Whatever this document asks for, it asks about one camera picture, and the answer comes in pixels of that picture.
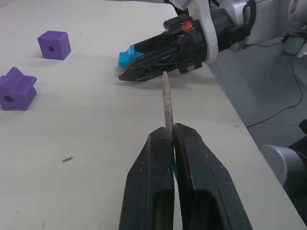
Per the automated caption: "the silver robot body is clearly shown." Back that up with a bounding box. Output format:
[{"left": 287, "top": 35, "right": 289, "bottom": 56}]
[{"left": 260, "top": 136, "right": 307, "bottom": 198}]

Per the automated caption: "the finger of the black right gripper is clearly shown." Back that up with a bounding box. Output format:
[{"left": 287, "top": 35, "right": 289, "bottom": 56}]
[
  {"left": 132, "top": 32, "right": 179, "bottom": 55},
  {"left": 117, "top": 45, "right": 181, "bottom": 83}
]

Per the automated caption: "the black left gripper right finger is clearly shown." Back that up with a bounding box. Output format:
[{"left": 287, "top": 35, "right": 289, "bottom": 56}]
[{"left": 173, "top": 123, "right": 254, "bottom": 230}]

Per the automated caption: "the purple cube block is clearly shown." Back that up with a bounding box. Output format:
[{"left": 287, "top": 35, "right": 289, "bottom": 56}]
[{"left": 37, "top": 30, "right": 71, "bottom": 61}]

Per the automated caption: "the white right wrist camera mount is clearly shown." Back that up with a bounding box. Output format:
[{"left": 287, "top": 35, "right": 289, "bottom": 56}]
[{"left": 168, "top": 0, "right": 220, "bottom": 65}]

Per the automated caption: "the purple star block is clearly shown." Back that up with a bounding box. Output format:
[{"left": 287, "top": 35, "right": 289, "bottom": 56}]
[{"left": 0, "top": 67, "right": 37, "bottom": 112}]

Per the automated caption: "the blue star block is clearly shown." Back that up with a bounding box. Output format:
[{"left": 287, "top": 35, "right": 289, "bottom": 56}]
[{"left": 118, "top": 45, "right": 144, "bottom": 69}]

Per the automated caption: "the thin grey floor cable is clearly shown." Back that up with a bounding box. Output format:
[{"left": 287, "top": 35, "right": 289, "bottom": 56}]
[{"left": 246, "top": 35, "right": 303, "bottom": 127}]

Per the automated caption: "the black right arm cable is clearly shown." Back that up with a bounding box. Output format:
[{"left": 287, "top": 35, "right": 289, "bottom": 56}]
[{"left": 241, "top": 0, "right": 257, "bottom": 33}]

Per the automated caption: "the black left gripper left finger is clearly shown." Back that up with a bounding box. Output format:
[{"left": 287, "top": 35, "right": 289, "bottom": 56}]
[{"left": 118, "top": 126, "right": 175, "bottom": 230}]

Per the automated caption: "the silver machine part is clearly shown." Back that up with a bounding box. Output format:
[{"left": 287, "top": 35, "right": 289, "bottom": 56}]
[{"left": 287, "top": 0, "right": 307, "bottom": 32}]

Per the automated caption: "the pale green device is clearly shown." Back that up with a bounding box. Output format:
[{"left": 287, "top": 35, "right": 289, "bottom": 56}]
[{"left": 282, "top": 33, "right": 307, "bottom": 58}]

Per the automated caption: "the green lace with wooden needle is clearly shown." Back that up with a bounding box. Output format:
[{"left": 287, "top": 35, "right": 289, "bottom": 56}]
[{"left": 161, "top": 70, "right": 185, "bottom": 230}]

